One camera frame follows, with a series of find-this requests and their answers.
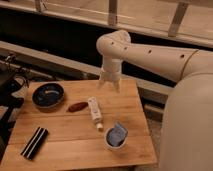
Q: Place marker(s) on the black white striped block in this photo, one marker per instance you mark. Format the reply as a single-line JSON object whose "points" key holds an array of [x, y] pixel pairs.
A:
{"points": [[34, 143]]}

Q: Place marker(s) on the black equipment with cables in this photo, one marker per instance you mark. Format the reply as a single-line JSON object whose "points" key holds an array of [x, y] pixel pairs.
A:
{"points": [[11, 81]]}

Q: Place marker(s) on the white cup with blue cloth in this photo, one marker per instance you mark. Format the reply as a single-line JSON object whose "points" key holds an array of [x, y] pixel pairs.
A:
{"points": [[115, 137]]}

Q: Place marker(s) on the dark ceramic bowl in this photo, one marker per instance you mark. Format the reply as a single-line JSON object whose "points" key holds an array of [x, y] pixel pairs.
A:
{"points": [[48, 95]]}

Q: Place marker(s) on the white bottle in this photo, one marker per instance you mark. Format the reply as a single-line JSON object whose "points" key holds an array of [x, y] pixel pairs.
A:
{"points": [[95, 113]]}

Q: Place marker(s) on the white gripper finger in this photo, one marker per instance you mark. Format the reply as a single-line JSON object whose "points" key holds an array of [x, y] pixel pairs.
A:
{"points": [[100, 84], [117, 86]]}

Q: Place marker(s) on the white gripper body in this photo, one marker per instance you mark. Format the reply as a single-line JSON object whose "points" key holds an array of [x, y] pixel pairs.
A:
{"points": [[111, 70]]}

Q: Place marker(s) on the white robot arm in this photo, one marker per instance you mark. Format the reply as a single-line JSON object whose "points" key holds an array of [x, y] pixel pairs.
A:
{"points": [[187, 128]]}

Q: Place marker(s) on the brown oval object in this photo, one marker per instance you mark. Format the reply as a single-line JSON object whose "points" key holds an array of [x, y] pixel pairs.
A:
{"points": [[77, 106]]}

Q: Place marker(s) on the wooden railing frame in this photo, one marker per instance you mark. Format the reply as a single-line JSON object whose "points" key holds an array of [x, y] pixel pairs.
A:
{"points": [[188, 21]]}

